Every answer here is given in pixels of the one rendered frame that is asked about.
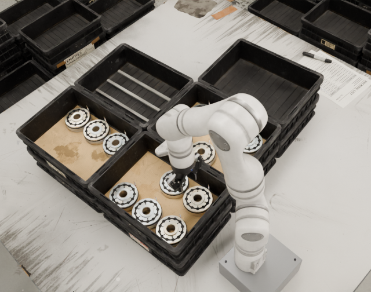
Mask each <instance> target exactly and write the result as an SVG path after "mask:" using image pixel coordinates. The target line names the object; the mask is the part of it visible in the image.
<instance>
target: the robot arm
mask: <svg viewBox="0 0 371 292"><path fill-rule="evenodd" d="M267 121H268V116H267V112H266V110H265V108H264V107H263V105H262V104H261V103H260V102H259V101H258V100H257V99H256V98H254V97H253V96H251V95H248V94H245V93H239V94H235V95H233V96H231V97H229V98H227V99H225V100H221V101H219V102H216V103H213V104H210V105H206V106H203V107H194V108H190V107H188V106H187V105H184V104H179V105H176V106H175V107H173V108H172V109H171V110H169V111H168V112H167V113H165V114H164V115H162V116H161V117H160V118H159V119H158V120H157V123H156V130H157V132H158V134H159V135H160V136H161V137H162V138H163V139H165V141H164V142H163V143H162V144H161V145H160V146H158V147H157V148H156V149H155V154H156V156H158V157H162V156H166V155H169V160H170V165H171V168H172V170H173V173H172V176H171V178H167V179H166V180H165V181H166V182H167V183H168V185H169V186H170V187H171V188H172V189H173V190H174V191H179V192H181V193H182V192H183V186H182V184H183V183H184V181H185V178H186V176H187V175H188V174H190V176H191V178H192V179H193V180H196V179H197V172H198V171H197V170H198V169H200V168H201V166H202V156H201V155H200V154H199V153H197V152H196V153H194V149H193V147H192V140H191V139H192V137H201V136H205V135H209V136H210V139H211V141H212V143H213V146H214V148H215V150H216V152H217V155H218V157H219V160H220V163H221V166H222V170H223V173H224V179H225V183H226V186H227V189H228V192H229V194H230V195H231V196H232V197H233V198H234V199H235V200H236V208H235V246H234V261H235V264H236V265H237V267H238V268H239V269H240V270H242V271H244V272H251V273H252V274H255V273H256V272H257V270H258V269H259V268H260V267H261V266H262V264H263V263H264V262H265V259H266V255H267V249H266V248H265V245H266V244H267V242H268V238H269V235H270V218H269V209H268V204H267V202H266V199H265V197H264V194H263V192H264V189H265V179H264V171H263V167H262V165H261V163H260V162H259V161H258V160H257V159H256V158H255V157H254V156H251V155H249V154H246V153H243V150H244V149H245V148H246V146H247V145H248V144H249V143H250V142H251V141H252V140H253V139H254V138H255V137H256V136H257V135H258V134H259V133H260V132H261V131H262V130H263V128H264V127H265V125H266V124H267Z"/></svg>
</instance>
